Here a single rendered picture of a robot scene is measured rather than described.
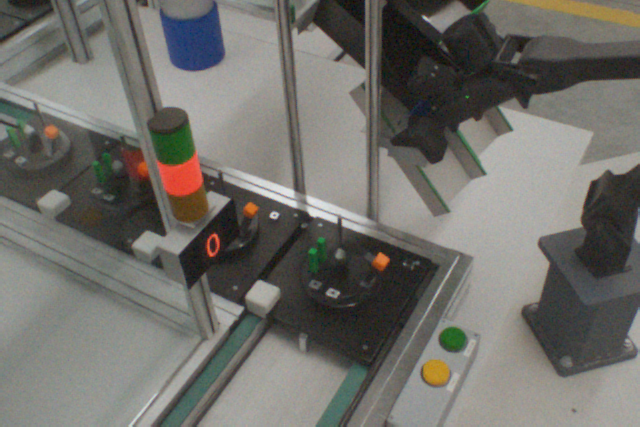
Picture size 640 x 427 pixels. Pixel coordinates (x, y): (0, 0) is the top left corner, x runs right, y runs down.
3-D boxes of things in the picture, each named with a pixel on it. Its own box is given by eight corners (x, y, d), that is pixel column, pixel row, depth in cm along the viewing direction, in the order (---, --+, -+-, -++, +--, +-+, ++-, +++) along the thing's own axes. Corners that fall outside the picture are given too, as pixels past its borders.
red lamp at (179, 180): (210, 177, 91) (204, 148, 88) (186, 200, 88) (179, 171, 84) (180, 165, 93) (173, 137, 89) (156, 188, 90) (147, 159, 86)
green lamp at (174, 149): (204, 147, 87) (197, 116, 84) (179, 171, 84) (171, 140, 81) (173, 136, 89) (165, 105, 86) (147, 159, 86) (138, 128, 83)
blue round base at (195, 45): (236, 49, 198) (228, 1, 188) (203, 77, 189) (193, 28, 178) (193, 37, 204) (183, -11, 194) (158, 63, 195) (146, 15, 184)
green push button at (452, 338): (469, 339, 113) (470, 332, 112) (459, 357, 111) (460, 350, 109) (446, 329, 115) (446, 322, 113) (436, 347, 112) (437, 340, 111)
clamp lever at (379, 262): (374, 280, 117) (390, 258, 111) (369, 288, 116) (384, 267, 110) (357, 268, 117) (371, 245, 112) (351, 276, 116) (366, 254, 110)
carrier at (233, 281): (310, 219, 135) (306, 171, 126) (239, 307, 120) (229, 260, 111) (211, 181, 144) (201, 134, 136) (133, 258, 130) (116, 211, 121)
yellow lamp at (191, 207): (216, 204, 94) (210, 177, 91) (193, 227, 91) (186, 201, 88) (187, 192, 96) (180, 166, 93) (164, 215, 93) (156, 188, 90)
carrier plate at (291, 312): (431, 266, 125) (432, 258, 123) (370, 369, 110) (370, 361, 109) (317, 222, 134) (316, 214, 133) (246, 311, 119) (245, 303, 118)
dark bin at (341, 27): (472, 93, 122) (493, 66, 116) (430, 130, 115) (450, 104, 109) (358, -9, 127) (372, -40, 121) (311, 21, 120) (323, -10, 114)
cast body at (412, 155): (431, 152, 112) (441, 118, 107) (425, 168, 109) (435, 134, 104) (382, 136, 113) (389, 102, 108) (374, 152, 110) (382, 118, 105)
